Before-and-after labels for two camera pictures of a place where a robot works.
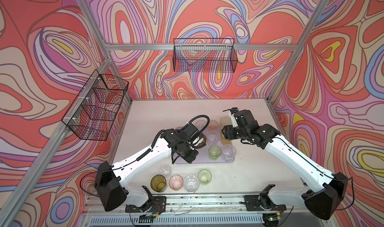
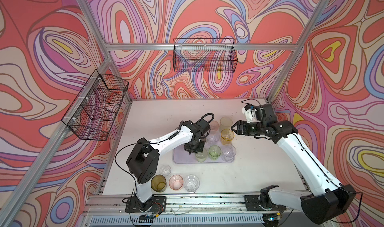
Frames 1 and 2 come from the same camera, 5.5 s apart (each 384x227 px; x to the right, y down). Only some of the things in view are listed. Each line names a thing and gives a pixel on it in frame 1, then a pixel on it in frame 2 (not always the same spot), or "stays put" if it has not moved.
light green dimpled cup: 205,176 -> 201,157
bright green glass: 214,152 stays put
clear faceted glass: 229,151 stays put
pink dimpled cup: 213,127 stays put
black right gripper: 228,133 -> 241,128
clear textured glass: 212,137 stays put
